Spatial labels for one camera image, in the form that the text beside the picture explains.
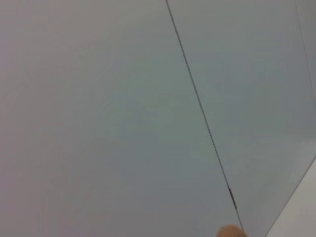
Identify brown jute handbag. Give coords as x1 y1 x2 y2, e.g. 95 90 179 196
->
216 224 245 237

